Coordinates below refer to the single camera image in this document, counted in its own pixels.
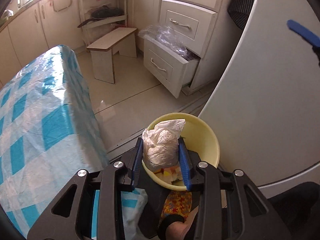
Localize dark striped cloth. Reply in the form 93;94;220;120
227;0;259;30

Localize white shelf rack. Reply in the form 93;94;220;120
77;0;128;53

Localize white stool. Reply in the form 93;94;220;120
87;27;137;84

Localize floral cloth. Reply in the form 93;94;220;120
161;191;193;222

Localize black pan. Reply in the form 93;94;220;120
77;6;124;28

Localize person's leg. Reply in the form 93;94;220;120
157;215;192;240

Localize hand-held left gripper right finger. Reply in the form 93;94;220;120
178;137;292;240

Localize yellow red zip packet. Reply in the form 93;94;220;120
154;166;187;183

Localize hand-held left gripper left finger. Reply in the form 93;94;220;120
26;137;144;240

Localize yellow basin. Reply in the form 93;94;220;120
142;112;220;191

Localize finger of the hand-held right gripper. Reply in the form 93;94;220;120
286;19;320;67

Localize white plastic bag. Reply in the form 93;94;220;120
142;119;186;170

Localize table with blue checkered cloth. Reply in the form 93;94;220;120
0;44;148;240

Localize open white drawer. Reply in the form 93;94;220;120
144;35;201;99

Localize white kitchen base cabinets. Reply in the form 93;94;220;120
0;0;84;80

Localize bundle of clear plastic bags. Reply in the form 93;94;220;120
138;25;194;61

